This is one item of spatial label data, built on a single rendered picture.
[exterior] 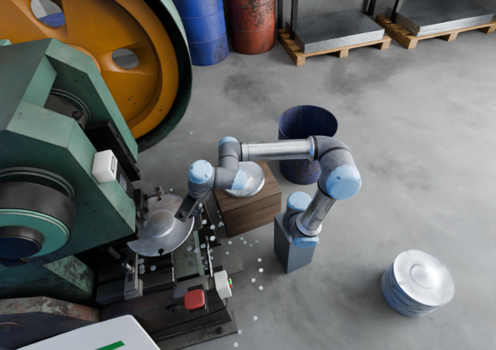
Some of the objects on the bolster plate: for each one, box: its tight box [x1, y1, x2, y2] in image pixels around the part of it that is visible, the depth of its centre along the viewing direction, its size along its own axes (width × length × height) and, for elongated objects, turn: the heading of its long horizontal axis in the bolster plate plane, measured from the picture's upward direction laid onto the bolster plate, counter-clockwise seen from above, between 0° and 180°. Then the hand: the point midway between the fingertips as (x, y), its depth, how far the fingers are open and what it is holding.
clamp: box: [123, 252, 143, 301], centre depth 108 cm, size 6×17×10 cm, turn 17°
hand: (191, 213), depth 119 cm, fingers closed
